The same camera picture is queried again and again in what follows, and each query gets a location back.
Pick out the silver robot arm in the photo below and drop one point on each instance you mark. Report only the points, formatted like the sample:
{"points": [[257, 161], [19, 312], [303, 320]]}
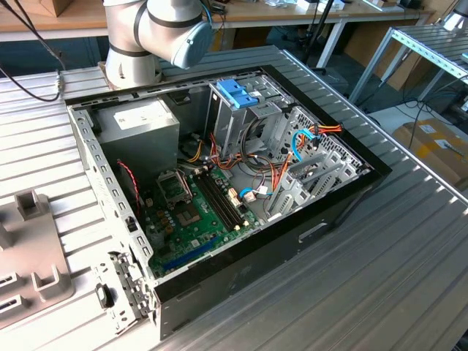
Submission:
{"points": [[161, 22]]}

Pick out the grey metal disk bay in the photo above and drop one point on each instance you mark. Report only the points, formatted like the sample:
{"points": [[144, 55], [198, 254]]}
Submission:
{"points": [[292, 194]]}

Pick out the black RAM slot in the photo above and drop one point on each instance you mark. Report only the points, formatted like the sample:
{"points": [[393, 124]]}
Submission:
{"points": [[223, 199], [214, 203]]}

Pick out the thin metal locking lever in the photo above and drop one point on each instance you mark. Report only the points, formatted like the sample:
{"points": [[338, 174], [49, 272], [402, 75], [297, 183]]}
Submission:
{"points": [[185, 184]]}

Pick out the grey metal drive cage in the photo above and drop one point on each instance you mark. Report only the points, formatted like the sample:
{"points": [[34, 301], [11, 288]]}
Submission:
{"points": [[234, 124]]}

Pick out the green motherboard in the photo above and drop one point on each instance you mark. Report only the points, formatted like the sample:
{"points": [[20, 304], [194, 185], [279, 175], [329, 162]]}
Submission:
{"points": [[204, 234]]}

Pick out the blue plastic bay latch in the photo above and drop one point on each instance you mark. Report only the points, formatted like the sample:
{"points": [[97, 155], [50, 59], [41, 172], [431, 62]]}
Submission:
{"points": [[234, 93]]}

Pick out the black open PC case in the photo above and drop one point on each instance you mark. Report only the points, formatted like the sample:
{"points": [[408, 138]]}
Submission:
{"points": [[256, 263]]}

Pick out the blue expansion slot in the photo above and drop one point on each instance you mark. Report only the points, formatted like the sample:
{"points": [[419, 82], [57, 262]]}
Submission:
{"points": [[190, 256]]}

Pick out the grey power supply unit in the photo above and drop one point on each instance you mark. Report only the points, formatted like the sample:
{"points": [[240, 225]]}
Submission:
{"points": [[139, 146]]}

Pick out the long wooden desk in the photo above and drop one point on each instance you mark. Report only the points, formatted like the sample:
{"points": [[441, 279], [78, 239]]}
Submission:
{"points": [[263, 14]]}

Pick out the black tripod stand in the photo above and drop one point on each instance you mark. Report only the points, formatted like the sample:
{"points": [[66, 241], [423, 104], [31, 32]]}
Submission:
{"points": [[321, 22]]}

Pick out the black case rear latch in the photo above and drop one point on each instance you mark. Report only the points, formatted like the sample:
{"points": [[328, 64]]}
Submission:
{"points": [[104, 296]]}

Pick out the large cardboard box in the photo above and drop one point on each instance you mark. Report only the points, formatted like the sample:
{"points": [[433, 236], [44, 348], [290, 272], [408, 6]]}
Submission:
{"points": [[431, 157]]}

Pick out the grey parts rack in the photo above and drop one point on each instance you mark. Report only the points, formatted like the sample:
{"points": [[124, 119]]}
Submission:
{"points": [[33, 237]]}

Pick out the brown box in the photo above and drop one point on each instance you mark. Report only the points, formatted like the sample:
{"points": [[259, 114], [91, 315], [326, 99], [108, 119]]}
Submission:
{"points": [[60, 7]]}

